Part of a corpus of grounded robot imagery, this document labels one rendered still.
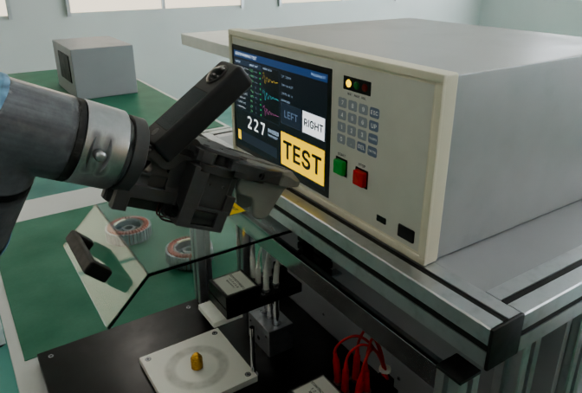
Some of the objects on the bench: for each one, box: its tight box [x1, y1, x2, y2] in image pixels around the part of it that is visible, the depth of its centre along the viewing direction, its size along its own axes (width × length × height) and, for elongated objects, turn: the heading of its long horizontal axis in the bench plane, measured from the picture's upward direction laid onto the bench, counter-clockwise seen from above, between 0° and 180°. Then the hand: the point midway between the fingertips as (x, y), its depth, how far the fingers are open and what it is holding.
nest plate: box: [139, 328, 258, 393], centre depth 90 cm, size 15×15×1 cm
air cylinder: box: [249, 304, 293, 358], centre depth 96 cm, size 5×8×6 cm
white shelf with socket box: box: [181, 27, 277, 59], centre depth 173 cm, size 35×37×46 cm
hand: (291, 174), depth 61 cm, fingers closed
